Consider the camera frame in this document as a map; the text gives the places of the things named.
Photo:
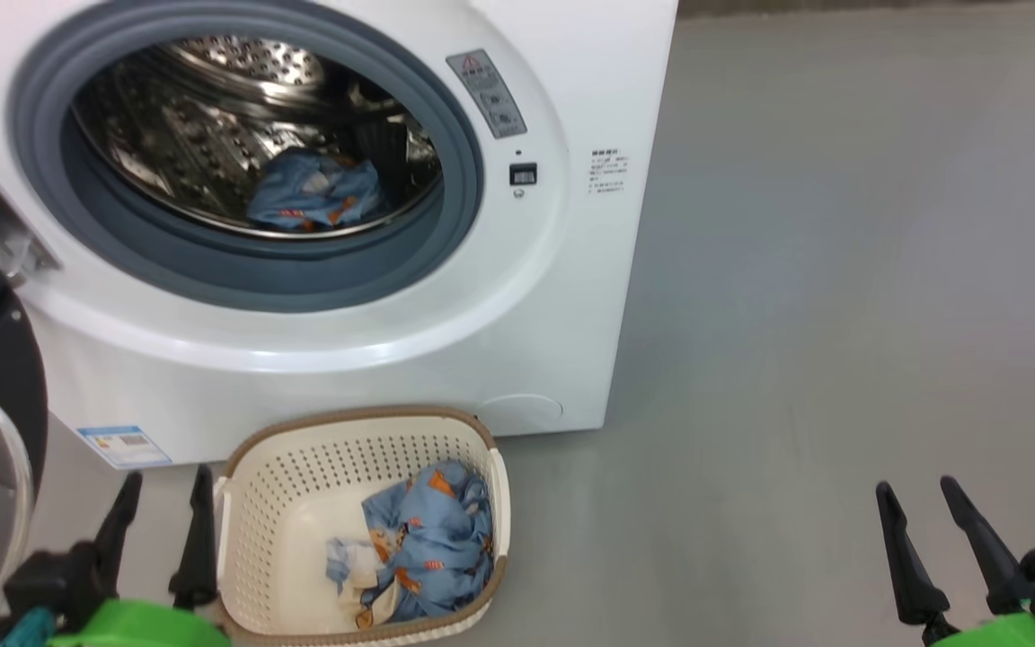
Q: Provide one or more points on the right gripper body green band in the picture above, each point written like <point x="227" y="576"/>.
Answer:
<point x="994" y="636"/>

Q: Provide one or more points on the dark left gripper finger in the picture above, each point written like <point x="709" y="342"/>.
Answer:
<point x="118" y="539"/>
<point x="199" y="557"/>

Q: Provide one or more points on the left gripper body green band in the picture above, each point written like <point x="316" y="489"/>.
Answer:
<point x="140" y="627"/>

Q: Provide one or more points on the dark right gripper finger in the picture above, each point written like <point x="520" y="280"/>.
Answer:
<point x="913" y="575"/>
<point x="994" y="566"/>

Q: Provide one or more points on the blue patterned garment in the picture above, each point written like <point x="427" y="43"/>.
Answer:
<point x="311" y="193"/>
<point x="432" y="539"/>

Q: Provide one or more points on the cream perforated laundry basket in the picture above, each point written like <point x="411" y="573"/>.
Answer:
<point x="293" y="503"/>

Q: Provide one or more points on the grey rubber door gasket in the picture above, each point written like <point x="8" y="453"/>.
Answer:
<point x="122" y="261"/>

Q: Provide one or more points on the steel washing machine drum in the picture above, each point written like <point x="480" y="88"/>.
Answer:
<point x="185" y="135"/>

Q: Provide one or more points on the white front-load washing machine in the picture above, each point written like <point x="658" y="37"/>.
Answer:
<point x="571" y="296"/>

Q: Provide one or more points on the black door latch socket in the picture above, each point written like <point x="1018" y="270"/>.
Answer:
<point x="524" y="174"/>

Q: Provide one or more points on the blue energy label sticker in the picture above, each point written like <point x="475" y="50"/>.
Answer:
<point x="125" y="447"/>

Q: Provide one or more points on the round white filter cover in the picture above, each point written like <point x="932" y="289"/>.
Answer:
<point x="522" y="415"/>

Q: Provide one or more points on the grey warning sticker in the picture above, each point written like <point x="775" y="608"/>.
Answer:
<point x="486" y="94"/>

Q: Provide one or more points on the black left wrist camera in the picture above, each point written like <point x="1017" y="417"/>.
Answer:
<point x="46" y="584"/>

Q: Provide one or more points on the teal left camera connector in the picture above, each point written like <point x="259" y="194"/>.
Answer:
<point x="25" y="629"/>

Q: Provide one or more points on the dark grey wall baseboard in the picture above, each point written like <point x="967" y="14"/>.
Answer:
<point x="886" y="7"/>

